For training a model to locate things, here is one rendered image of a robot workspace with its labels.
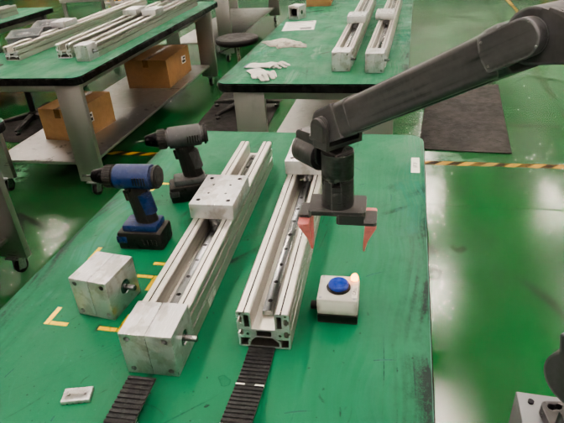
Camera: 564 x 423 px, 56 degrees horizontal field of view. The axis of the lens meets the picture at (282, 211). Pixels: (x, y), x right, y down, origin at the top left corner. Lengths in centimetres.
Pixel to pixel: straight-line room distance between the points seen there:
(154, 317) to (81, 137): 244
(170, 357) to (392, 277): 51
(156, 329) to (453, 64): 65
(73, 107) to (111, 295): 226
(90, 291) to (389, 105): 71
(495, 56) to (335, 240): 80
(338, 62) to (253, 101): 46
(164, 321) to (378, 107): 53
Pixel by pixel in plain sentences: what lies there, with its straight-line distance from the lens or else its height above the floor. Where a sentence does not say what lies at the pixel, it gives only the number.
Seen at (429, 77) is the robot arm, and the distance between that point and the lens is 71.
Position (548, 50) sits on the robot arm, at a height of 136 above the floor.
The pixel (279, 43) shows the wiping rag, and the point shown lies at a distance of 332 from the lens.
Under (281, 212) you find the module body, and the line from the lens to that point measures 127.
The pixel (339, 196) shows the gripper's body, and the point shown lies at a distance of 92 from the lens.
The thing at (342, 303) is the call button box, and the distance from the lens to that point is 104.
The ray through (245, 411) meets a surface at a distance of 90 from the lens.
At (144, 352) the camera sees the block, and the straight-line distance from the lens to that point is 100.
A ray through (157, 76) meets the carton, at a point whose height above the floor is 32.
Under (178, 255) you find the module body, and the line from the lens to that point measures 117.
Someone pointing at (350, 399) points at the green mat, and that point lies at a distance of 95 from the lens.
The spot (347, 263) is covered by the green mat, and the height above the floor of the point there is 78.
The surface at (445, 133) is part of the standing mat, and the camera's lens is 401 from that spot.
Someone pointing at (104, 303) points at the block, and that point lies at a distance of 116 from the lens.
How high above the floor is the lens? 150
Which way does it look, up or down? 30 degrees down
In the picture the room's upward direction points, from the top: 4 degrees counter-clockwise
